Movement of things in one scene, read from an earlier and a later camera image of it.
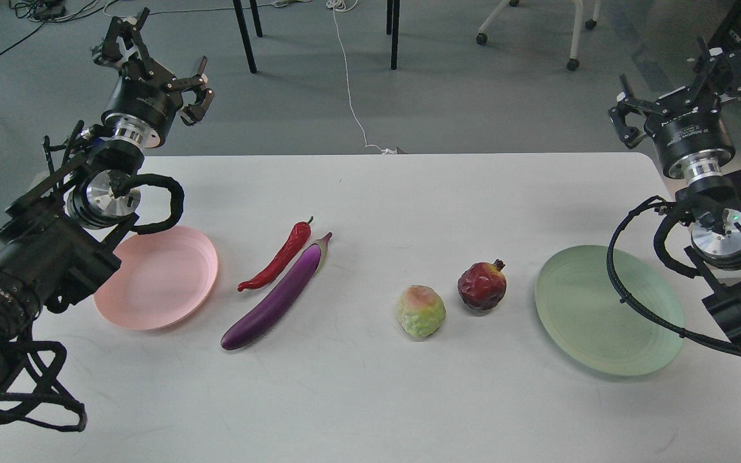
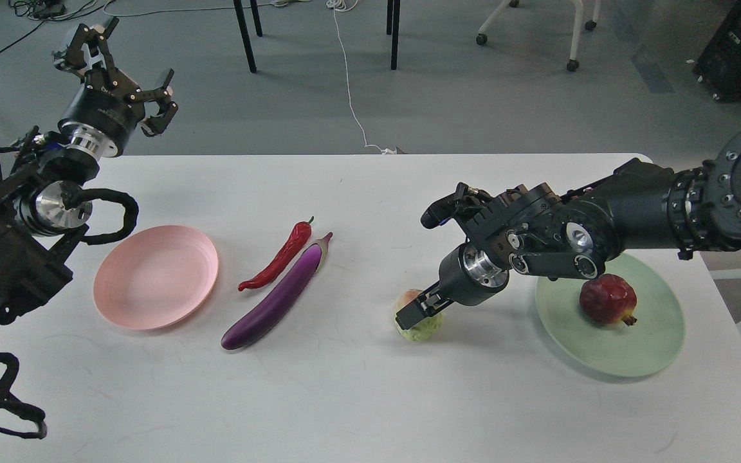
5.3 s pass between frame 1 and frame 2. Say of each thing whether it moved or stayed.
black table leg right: stayed
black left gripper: moved
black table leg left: stayed
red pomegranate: moved
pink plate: stayed
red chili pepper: stayed
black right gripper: moved
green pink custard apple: stayed
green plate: stayed
